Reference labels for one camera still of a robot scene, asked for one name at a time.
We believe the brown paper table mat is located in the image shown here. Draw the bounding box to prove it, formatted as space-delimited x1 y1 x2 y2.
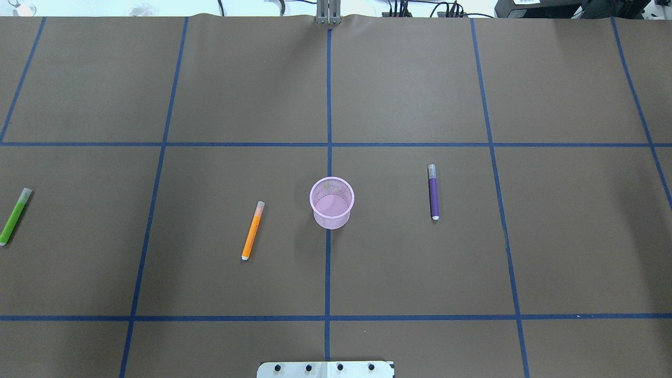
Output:
2 14 670 377

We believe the green marker pen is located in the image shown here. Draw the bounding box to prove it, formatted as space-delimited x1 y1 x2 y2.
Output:
1 187 33 246

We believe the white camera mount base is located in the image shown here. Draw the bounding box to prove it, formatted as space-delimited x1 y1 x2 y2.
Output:
256 361 395 377

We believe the pink mesh pen holder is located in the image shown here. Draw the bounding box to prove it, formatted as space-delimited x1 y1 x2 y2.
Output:
309 176 355 230

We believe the purple marker pen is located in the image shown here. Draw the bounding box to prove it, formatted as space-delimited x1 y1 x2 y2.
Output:
427 164 440 221

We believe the aluminium frame post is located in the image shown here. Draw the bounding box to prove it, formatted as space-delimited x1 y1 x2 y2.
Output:
315 0 342 26

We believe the orange marker pen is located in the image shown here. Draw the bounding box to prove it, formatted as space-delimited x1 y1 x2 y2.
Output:
241 201 266 261

